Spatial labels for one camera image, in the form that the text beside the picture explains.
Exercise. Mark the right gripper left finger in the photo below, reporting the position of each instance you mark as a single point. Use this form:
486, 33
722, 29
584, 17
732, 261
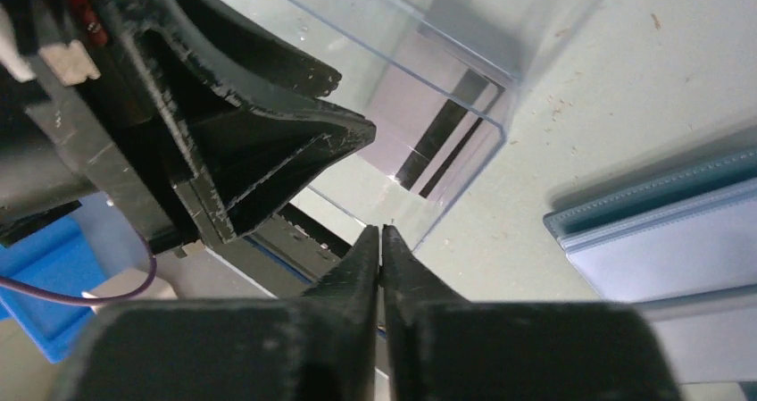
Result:
319, 345

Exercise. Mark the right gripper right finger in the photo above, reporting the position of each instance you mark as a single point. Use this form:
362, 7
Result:
443, 346

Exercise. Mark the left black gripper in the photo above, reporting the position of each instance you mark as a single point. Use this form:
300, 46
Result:
201, 133

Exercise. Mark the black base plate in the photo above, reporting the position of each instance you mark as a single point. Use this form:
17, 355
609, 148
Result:
301, 245

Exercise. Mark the clear plastic card box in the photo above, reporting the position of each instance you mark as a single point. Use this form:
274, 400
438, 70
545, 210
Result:
359, 37

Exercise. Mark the blue leather card holder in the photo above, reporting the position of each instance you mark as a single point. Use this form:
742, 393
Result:
681, 248

